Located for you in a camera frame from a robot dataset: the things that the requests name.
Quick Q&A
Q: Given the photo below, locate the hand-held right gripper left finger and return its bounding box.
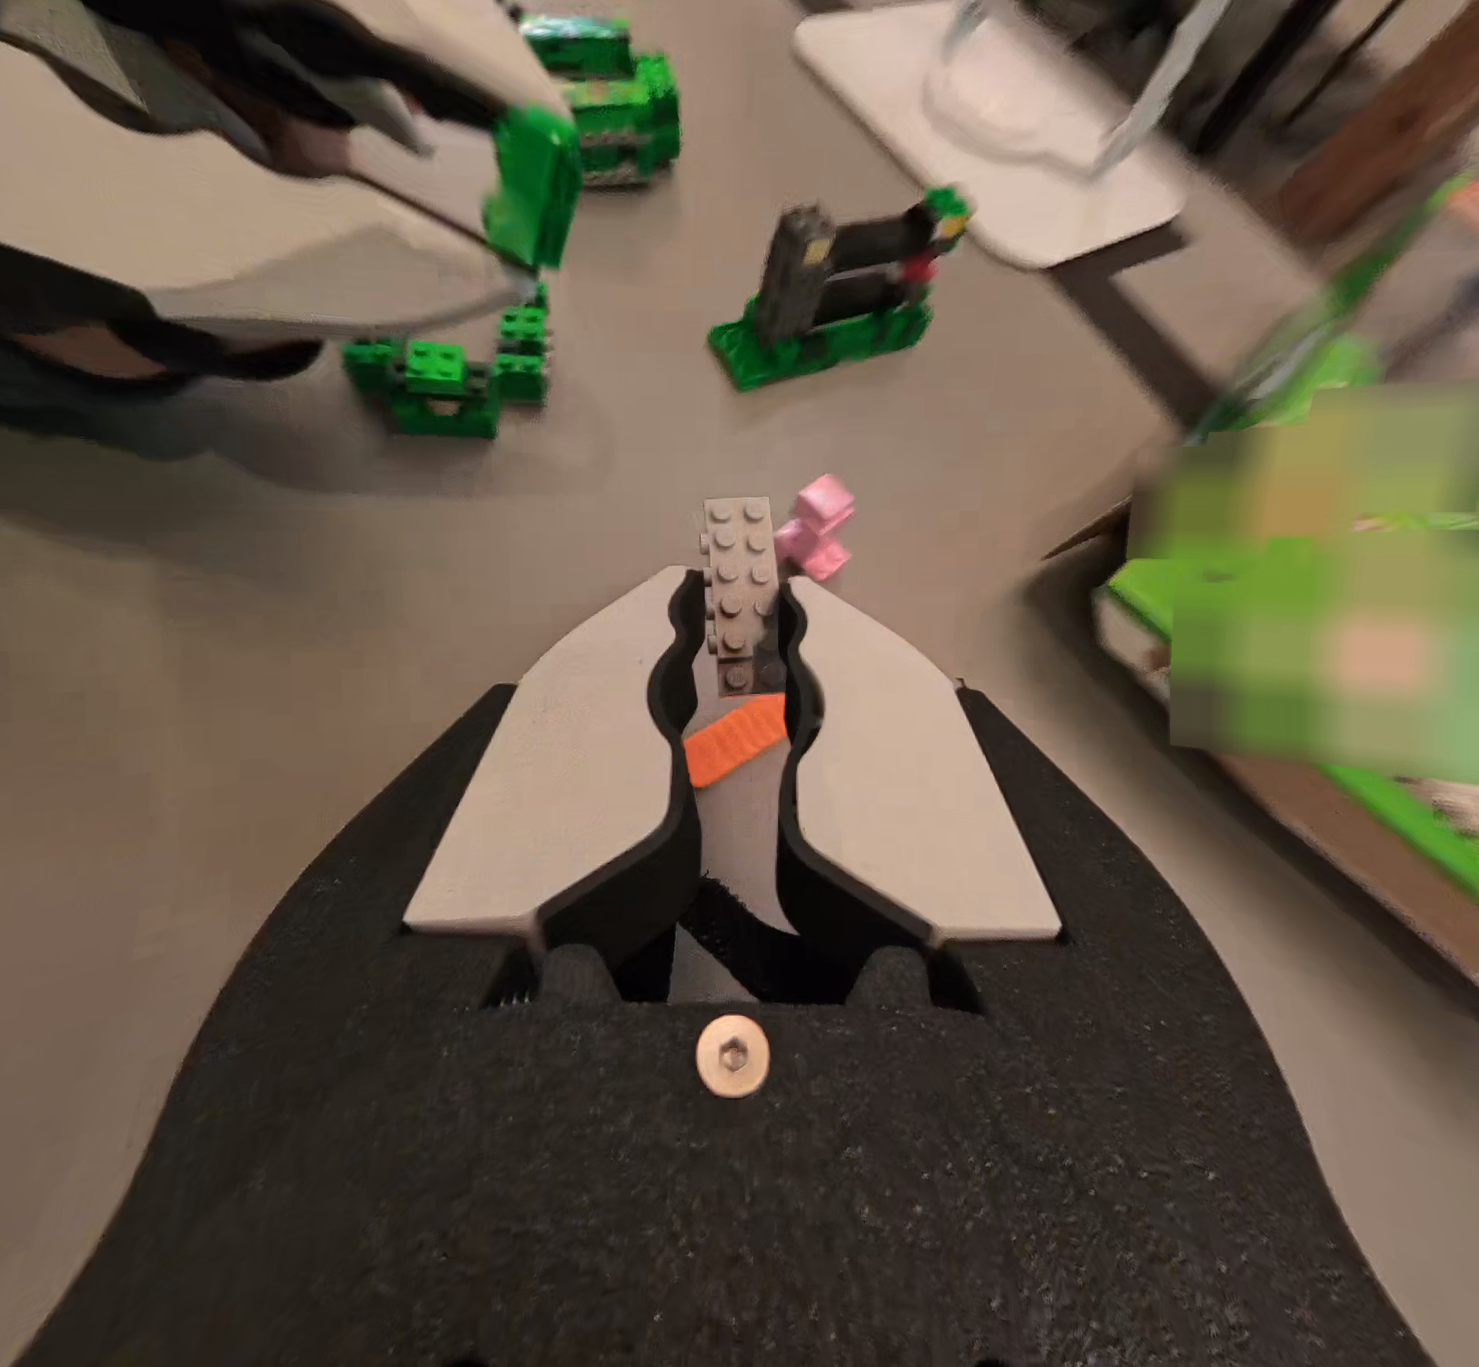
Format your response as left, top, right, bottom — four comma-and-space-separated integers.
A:
402, 564, 709, 958

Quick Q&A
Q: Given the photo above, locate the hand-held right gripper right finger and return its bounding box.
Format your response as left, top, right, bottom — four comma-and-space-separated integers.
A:
774, 576, 1064, 950

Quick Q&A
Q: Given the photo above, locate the grey toy brick assembly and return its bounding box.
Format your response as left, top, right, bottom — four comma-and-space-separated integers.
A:
698, 495, 790, 699

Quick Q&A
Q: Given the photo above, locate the green toy brick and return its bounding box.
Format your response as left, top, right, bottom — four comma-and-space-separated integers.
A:
482, 106, 582, 274

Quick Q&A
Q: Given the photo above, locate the orange brick separator tool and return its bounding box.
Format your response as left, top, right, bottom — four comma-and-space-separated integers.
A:
684, 694, 790, 792

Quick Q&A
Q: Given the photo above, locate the pink toy brick pig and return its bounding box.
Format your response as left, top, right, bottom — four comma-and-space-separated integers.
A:
771, 472, 858, 584

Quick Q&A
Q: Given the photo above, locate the green cardboard box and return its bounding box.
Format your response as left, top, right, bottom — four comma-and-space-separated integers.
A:
1091, 171, 1479, 896

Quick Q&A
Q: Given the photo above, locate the small green brick build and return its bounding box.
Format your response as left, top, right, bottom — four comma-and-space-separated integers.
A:
340, 288, 552, 443

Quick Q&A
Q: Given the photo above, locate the large green brick block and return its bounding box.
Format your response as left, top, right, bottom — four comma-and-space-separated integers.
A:
520, 13, 683, 191

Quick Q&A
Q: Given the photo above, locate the black grey brick structure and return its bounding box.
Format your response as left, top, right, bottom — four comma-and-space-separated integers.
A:
707, 187, 974, 395

